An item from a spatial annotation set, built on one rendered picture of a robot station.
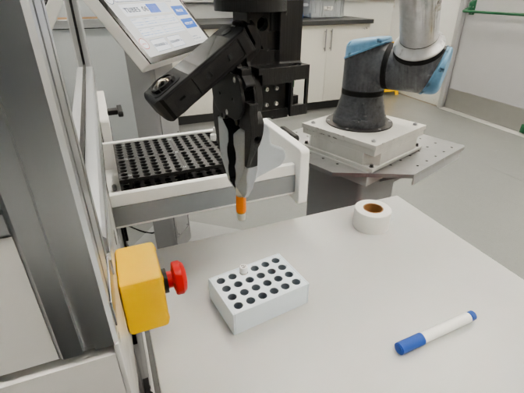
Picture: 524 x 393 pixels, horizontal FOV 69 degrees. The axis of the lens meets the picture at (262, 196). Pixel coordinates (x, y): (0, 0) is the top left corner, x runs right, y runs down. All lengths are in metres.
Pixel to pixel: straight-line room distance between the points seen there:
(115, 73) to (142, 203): 1.71
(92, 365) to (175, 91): 0.23
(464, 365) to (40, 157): 0.52
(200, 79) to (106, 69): 1.93
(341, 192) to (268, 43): 0.78
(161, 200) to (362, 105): 0.65
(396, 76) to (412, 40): 0.11
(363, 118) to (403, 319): 0.63
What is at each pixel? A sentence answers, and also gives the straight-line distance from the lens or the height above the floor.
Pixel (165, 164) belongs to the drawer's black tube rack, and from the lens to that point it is 0.70.
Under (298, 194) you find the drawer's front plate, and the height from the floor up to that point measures 0.84.
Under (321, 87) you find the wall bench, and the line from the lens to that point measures 4.23.
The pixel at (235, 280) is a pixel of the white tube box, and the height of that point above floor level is 0.80.
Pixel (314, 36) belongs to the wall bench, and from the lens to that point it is 4.09.
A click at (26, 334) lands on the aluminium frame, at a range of 0.31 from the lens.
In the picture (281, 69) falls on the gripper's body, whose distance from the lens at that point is 0.40.
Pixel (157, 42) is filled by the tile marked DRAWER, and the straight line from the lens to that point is 1.46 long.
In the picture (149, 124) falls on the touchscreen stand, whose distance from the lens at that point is 1.63.
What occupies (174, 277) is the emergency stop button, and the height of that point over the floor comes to 0.89.
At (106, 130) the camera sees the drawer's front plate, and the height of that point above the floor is 0.90.
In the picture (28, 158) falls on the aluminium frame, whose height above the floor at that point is 1.09.
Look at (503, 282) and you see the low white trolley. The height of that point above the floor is 0.76.
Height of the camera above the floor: 1.18
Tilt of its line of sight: 29 degrees down
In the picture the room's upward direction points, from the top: straight up
